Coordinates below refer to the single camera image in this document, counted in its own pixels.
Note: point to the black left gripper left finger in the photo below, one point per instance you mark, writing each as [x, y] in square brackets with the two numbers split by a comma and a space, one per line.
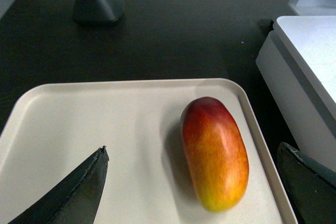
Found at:
[76, 198]

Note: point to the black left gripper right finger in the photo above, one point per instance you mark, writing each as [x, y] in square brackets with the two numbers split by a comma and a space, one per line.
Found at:
[310, 185]

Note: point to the red yellow mango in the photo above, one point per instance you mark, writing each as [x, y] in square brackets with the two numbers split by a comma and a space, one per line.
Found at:
[215, 153]

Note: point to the white checkout scale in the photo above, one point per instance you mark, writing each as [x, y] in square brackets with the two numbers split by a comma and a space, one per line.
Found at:
[297, 62]

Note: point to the beige plastic tray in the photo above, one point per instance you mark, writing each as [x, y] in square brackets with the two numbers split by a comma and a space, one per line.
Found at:
[54, 127]

